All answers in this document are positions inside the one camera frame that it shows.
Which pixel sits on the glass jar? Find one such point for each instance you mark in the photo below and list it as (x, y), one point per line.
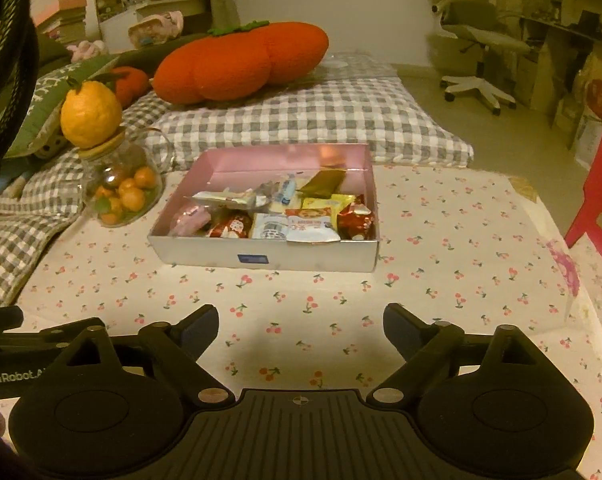
(111, 175)

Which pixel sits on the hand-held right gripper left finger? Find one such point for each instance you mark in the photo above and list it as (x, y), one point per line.
(201, 325)

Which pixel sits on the small red round cushion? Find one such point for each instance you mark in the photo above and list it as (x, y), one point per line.
(131, 85)

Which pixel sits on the pile of small oranges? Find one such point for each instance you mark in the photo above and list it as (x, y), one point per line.
(131, 197)

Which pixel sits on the white office chair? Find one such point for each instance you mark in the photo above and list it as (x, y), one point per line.
(481, 35)

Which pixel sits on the yellow snack packet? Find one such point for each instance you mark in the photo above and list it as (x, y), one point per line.
(326, 202)

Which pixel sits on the cork jar lid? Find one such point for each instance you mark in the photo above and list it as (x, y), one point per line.
(101, 152)

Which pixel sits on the pink plush toy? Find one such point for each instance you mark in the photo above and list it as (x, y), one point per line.
(156, 27)

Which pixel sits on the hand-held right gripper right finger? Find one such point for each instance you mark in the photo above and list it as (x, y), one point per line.
(401, 325)

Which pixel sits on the white cartoon snack packet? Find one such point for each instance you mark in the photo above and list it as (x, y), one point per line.
(311, 227)

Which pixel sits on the cherry print sheet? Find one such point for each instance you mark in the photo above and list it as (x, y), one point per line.
(481, 285)

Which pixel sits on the white orange printed bag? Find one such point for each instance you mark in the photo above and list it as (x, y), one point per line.
(593, 110)

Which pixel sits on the grey checkered quilt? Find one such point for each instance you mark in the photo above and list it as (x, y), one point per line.
(26, 220)

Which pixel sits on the pink snack packet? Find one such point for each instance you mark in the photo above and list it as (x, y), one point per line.
(191, 220)

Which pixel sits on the cluttered desk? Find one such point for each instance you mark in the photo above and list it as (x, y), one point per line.
(556, 50)

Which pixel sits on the grey checkered pillow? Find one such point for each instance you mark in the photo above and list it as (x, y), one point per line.
(331, 120)

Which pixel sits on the large orange citrus fruit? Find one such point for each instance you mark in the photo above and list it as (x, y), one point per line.
(91, 117)

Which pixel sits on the red pumpkin cushion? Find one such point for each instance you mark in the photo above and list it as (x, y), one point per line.
(231, 67)

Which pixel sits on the pink box with silver sides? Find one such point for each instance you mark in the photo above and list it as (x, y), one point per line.
(206, 255)

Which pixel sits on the red white candy packet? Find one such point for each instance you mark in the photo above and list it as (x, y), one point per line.
(356, 220)

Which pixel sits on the dark green cushion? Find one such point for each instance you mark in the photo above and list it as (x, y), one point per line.
(51, 52)

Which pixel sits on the plush monkey toy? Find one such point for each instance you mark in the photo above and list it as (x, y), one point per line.
(48, 147)

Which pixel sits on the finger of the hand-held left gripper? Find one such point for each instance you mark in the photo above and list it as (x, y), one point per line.
(1, 317)
(21, 337)

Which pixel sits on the gold brown snack packet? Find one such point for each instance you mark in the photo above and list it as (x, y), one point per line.
(323, 184)

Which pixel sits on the stack of books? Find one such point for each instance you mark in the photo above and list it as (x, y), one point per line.
(63, 17)

